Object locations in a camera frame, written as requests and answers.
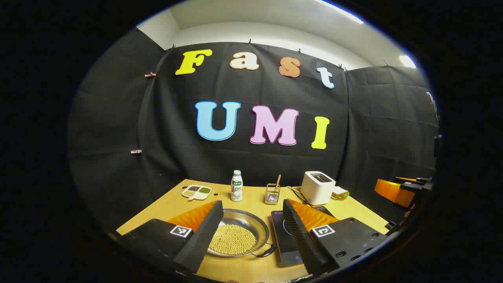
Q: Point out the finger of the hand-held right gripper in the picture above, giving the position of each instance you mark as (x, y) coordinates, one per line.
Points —
(404, 198)
(387, 190)

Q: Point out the white toaster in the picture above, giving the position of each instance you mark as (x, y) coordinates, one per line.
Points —
(316, 190)

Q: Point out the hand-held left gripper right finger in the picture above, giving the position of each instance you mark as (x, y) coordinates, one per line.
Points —
(300, 243)

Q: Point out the white drink bottle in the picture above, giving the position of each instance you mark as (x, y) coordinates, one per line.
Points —
(236, 188)

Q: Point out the sandwich with lettuce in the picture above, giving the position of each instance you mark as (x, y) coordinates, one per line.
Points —
(340, 192)

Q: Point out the black induction cooktop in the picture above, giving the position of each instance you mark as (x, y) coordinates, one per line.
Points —
(285, 239)

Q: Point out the white divided bean dish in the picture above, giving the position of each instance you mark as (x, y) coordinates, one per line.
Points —
(196, 192)

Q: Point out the stainless steel pot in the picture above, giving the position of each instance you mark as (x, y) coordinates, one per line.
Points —
(251, 224)

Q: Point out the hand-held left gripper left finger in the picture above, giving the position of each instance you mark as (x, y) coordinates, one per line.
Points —
(200, 243)

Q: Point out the pile of yellow soybeans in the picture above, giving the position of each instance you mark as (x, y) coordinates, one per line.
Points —
(232, 239)

